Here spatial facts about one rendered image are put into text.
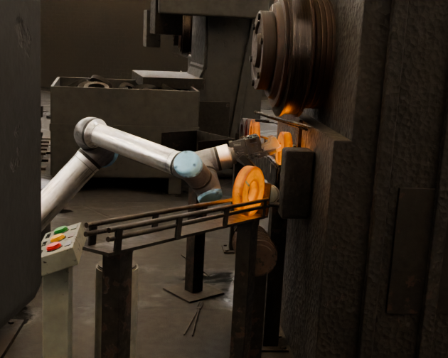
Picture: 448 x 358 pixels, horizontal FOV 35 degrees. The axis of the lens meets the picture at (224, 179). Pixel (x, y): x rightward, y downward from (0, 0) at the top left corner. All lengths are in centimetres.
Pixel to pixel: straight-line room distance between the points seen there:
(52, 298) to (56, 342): 13
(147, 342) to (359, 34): 140
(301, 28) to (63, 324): 121
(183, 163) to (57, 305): 70
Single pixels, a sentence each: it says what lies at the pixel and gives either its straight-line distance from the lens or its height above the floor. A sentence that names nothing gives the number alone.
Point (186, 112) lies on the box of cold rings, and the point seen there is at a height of 59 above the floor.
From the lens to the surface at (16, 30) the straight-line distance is 16.
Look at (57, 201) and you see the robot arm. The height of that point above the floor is 49.
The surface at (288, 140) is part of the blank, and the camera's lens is 258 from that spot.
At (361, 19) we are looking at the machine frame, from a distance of 218.
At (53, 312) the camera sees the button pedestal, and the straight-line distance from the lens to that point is 201.
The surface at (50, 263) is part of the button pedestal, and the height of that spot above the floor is 57.
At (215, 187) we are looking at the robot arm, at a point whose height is 64.
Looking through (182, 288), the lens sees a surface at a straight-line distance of 328.
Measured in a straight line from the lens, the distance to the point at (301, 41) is 239.
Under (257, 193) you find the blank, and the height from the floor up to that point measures 69.
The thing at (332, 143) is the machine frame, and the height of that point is 86.
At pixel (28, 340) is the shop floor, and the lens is 282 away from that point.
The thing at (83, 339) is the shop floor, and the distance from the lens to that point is 280.
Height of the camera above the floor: 119
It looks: 12 degrees down
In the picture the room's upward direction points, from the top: 3 degrees clockwise
